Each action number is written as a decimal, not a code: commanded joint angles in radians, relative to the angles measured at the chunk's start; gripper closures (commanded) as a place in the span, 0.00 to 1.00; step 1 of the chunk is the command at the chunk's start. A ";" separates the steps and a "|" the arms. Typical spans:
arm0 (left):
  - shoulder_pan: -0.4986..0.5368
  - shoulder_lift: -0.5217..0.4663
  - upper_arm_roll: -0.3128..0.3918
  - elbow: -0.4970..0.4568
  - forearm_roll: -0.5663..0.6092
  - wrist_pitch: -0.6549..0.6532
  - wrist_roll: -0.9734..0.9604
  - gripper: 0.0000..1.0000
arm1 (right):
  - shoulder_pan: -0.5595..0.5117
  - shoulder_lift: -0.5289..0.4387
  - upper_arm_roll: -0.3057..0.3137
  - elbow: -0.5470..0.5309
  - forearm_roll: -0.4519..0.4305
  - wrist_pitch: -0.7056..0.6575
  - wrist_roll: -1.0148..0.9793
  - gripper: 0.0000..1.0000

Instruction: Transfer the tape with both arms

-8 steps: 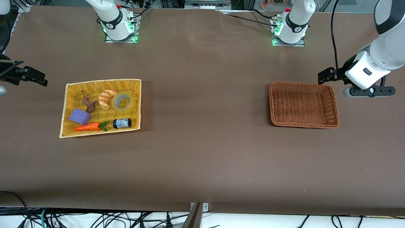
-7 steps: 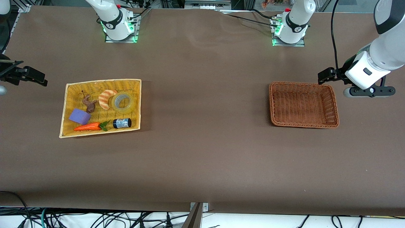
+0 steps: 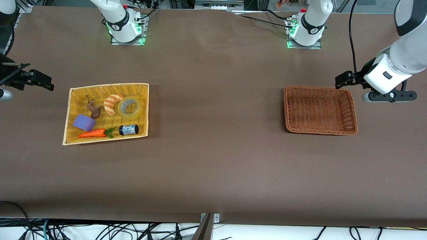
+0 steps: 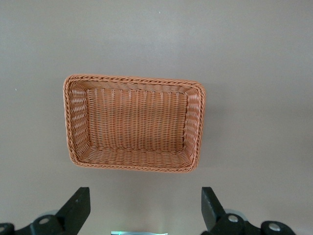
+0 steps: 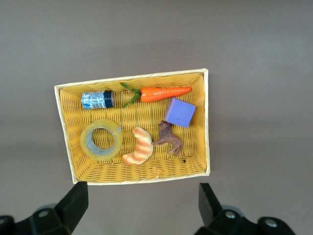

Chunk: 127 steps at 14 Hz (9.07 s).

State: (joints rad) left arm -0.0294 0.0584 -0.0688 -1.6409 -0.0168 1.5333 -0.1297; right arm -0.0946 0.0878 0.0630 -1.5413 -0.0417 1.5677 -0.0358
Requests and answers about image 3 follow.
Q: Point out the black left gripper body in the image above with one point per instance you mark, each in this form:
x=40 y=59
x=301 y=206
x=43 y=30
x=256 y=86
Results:
x=355 y=79

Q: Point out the purple foam block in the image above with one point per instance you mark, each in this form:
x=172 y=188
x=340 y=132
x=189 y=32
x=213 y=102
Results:
x=83 y=122

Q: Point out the black blue small jar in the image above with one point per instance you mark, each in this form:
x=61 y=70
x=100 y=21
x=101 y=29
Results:
x=128 y=129

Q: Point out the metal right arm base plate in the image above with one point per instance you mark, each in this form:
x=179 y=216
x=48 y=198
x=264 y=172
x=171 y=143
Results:
x=133 y=43

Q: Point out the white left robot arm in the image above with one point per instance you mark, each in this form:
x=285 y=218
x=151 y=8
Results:
x=407 y=53

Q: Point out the orange background object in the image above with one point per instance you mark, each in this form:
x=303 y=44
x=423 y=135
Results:
x=287 y=2

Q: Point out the brown wicker basket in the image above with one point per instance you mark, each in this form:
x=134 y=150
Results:
x=320 y=110

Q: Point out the toy croissant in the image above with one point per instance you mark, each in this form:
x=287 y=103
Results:
x=110 y=105

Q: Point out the silver metal bracket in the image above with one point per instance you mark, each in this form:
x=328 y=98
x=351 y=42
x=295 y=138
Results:
x=216 y=217

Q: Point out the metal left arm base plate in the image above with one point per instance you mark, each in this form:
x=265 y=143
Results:
x=310 y=47

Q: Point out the yellow wicker basket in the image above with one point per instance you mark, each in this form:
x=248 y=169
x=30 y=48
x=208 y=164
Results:
x=76 y=93

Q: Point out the dark metal post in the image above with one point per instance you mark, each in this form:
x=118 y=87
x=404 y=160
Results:
x=204 y=230

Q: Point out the grey background box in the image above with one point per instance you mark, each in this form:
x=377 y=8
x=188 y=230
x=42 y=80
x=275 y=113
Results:
x=218 y=4

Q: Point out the orange toy carrot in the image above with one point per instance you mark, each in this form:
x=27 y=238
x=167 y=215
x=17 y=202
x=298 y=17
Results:
x=91 y=134

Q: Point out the brown toy figure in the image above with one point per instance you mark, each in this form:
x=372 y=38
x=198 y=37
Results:
x=95 y=111

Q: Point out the aluminium frame profile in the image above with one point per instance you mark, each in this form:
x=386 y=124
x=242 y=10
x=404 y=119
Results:
x=26 y=7

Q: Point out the yellow clear tape roll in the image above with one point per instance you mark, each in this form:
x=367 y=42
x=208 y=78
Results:
x=133 y=115

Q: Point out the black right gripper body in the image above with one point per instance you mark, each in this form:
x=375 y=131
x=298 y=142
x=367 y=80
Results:
x=14 y=77

